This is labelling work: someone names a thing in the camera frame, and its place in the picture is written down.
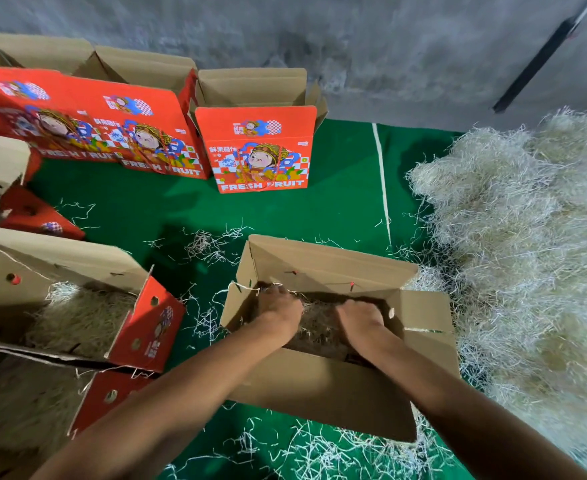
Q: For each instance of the red printed cardboard box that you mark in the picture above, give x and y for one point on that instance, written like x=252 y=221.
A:
x=3 y=160
x=323 y=395
x=113 y=390
x=63 y=255

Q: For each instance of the pile of shredded paper filler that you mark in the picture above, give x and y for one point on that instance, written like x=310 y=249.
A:
x=534 y=255

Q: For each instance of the person's right hand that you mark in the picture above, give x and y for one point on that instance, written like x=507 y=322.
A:
x=364 y=327

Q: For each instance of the person's left forearm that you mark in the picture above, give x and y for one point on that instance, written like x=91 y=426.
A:
x=163 y=415

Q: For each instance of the person's left hand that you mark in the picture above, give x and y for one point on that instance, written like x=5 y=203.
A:
x=279 y=315

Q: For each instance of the group of red fruit boxes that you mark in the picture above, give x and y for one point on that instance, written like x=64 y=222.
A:
x=123 y=105

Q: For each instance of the person's right forearm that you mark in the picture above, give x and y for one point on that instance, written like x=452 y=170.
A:
x=474 y=415

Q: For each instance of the white pole with black grip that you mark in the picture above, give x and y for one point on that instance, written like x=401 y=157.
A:
x=539 y=60

